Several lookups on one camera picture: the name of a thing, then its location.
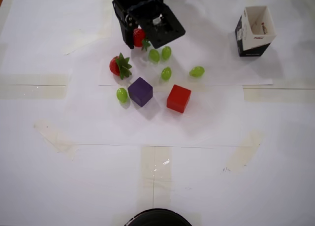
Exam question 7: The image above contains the red strawberry with green leaves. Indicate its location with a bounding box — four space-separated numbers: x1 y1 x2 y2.
132 28 151 52
109 52 133 80

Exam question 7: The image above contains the white and black cardboard box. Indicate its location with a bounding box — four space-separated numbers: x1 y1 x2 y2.
234 5 277 58

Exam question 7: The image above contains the green grape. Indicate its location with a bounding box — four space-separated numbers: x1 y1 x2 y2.
161 46 172 61
116 88 128 103
148 48 160 64
189 66 205 78
161 66 172 81

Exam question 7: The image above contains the purple cube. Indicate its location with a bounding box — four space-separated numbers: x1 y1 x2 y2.
127 76 154 107

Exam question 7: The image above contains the red cube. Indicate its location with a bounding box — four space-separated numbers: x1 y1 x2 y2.
166 84 192 113

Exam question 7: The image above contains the white paper sheet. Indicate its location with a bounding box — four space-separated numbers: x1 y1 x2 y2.
60 85 248 148
98 0 274 87

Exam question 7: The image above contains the beige tape strip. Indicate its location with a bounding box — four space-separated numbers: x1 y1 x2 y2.
243 84 315 104
139 146 173 204
33 117 80 162
224 129 267 174

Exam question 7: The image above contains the black round object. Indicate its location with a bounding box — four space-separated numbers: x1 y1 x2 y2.
124 208 192 226

